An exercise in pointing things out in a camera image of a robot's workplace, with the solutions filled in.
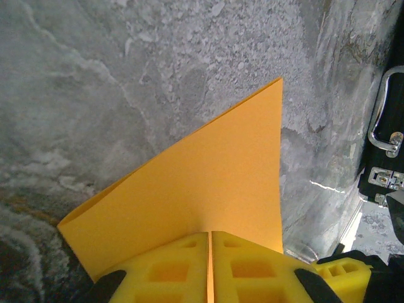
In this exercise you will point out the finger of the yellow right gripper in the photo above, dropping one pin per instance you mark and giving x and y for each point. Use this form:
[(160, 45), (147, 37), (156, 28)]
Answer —
[(347, 277)]

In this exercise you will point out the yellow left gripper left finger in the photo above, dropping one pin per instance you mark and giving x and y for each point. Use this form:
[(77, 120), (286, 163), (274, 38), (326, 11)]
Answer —
[(164, 274)]

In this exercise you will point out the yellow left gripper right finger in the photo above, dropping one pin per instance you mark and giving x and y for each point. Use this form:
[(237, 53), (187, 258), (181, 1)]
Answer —
[(252, 274)]

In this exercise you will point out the orange paper sheet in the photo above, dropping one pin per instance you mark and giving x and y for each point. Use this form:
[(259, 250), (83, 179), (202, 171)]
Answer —
[(205, 183)]

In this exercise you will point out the black hard case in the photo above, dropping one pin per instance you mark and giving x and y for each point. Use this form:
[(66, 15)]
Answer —
[(396, 104)]

